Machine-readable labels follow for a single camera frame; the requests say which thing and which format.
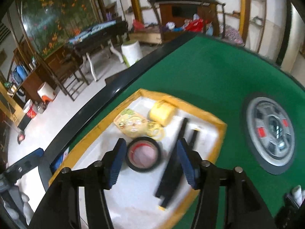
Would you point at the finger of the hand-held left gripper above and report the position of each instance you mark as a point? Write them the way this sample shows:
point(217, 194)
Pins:
point(31, 157)

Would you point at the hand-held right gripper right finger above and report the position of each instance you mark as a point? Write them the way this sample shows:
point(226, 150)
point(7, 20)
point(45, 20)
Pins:
point(188, 162)

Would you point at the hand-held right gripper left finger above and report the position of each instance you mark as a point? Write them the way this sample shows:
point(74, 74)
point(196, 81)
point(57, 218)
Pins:
point(116, 162)

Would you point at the black tape roll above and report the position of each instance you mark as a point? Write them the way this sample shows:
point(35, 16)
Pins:
point(159, 152)

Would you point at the black marker with white print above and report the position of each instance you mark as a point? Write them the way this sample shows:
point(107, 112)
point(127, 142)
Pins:
point(164, 183)

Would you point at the cream triangular case with keyring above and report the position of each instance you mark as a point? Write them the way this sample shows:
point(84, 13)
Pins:
point(129, 124)

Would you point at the black marker with yellow ends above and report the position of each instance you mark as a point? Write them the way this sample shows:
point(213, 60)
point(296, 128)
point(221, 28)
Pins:
point(166, 201)

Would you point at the white box with gold tape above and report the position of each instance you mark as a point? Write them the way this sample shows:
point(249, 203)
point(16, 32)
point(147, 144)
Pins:
point(133, 207)

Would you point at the yellow cylindrical jar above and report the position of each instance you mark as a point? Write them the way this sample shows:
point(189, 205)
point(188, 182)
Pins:
point(162, 113)

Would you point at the red and white bucket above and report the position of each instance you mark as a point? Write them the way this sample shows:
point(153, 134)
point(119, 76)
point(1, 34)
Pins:
point(31, 111)

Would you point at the white and orange bucket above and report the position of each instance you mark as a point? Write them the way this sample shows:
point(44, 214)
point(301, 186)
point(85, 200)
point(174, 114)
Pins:
point(46, 91)

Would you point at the wooden side cabinet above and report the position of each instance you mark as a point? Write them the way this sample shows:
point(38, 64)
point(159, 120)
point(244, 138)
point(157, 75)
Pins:
point(33, 81)

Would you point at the round grey table centre console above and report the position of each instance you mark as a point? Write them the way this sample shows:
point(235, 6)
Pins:
point(259, 133)

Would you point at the blue water jug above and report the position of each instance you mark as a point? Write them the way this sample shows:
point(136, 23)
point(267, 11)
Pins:
point(20, 74)

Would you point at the dark wooden chair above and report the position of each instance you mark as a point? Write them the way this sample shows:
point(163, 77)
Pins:
point(71, 76)

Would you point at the white round stool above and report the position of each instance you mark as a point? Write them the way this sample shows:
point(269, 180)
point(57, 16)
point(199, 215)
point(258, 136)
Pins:
point(131, 52)

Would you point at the dark grey device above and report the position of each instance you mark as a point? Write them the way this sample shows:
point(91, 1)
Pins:
point(289, 210)

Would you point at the black long table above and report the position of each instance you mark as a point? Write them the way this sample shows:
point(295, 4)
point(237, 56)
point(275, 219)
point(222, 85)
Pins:
point(100, 35)

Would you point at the low wooden platform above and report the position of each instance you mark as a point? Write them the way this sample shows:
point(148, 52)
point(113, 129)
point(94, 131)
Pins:
point(147, 37)

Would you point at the patterned cushion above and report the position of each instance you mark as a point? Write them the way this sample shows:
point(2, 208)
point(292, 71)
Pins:
point(233, 35)

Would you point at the red bag on cabinet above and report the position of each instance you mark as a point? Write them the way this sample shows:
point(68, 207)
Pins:
point(194, 25)

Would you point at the red plastic bag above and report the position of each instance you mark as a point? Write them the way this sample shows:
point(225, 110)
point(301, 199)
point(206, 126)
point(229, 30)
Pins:
point(137, 25)

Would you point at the wooden television cabinet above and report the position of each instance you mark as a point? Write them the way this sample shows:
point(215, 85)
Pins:
point(166, 12)

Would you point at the flower wall mural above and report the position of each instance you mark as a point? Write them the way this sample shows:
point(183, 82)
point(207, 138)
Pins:
point(59, 9)

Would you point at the wall shelf unit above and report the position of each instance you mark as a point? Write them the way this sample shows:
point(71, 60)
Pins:
point(252, 9)

